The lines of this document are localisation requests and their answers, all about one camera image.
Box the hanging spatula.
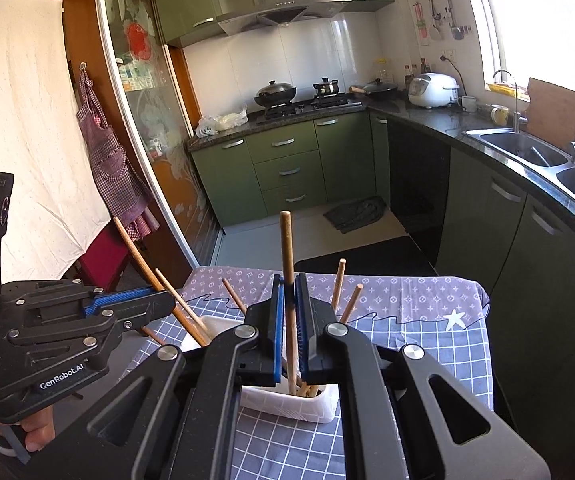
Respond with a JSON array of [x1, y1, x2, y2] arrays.
[[428, 0, 445, 43]]

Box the hanging cleaver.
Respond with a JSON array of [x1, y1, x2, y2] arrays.
[[445, 0, 473, 41]]

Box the small chrome faucet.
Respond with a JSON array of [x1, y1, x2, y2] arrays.
[[492, 70, 528, 134]]

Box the dark stone countertop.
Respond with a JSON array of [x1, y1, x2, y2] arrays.
[[187, 100, 575, 241]]

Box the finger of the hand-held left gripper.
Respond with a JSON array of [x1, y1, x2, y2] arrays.
[[2, 280, 155, 321], [4, 292, 175, 361]]

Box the person's left hand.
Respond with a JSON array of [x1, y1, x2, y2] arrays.
[[0, 395, 58, 456]]

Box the black frying pan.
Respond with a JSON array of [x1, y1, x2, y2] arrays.
[[350, 78, 399, 102]]

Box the dark ridged wooden chopstick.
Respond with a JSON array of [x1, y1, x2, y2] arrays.
[[280, 211, 302, 396]]

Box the white sheet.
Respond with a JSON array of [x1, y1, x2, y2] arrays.
[[0, 0, 113, 301]]

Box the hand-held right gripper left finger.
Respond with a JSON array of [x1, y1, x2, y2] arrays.
[[42, 274, 288, 480]]

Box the plastic bags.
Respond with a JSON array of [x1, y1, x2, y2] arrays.
[[194, 105, 248, 138]]

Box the black pot with lid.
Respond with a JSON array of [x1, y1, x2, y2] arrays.
[[313, 76, 341, 98]]

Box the window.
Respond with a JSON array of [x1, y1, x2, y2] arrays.
[[457, 0, 575, 126]]

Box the wooden cutting board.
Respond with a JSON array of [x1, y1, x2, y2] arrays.
[[523, 77, 575, 153]]

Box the dark red chair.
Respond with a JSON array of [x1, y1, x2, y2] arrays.
[[77, 232, 135, 293]]

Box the checked apron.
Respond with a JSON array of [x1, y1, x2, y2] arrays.
[[74, 62, 160, 241]]

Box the blue checked tablecloth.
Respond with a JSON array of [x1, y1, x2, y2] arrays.
[[117, 295, 493, 480]]

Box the yellow cloth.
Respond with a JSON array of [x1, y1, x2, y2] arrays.
[[486, 82, 525, 98]]

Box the white plastic utensil holder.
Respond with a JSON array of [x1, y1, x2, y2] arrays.
[[181, 314, 342, 425]]

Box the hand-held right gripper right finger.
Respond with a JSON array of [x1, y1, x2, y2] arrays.
[[295, 272, 551, 480]]

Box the steel double sink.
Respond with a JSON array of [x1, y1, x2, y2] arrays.
[[462, 127, 575, 221]]

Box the frosted glass sliding door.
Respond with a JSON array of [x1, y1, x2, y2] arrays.
[[92, 0, 225, 268]]

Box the dark floor mat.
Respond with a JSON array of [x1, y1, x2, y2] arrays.
[[323, 195, 388, 235]]

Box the purple patterned cloth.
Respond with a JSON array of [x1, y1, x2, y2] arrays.
[[180, 266, 491, 333]]

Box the gas stove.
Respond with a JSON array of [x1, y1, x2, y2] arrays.
[[254, 97, 368, 121]]

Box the white rice cooker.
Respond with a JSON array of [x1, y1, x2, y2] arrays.
[[407, 72, 461, 109]]

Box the black wok with lid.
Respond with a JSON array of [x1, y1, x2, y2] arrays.
[[254, 80, 298, 108]]

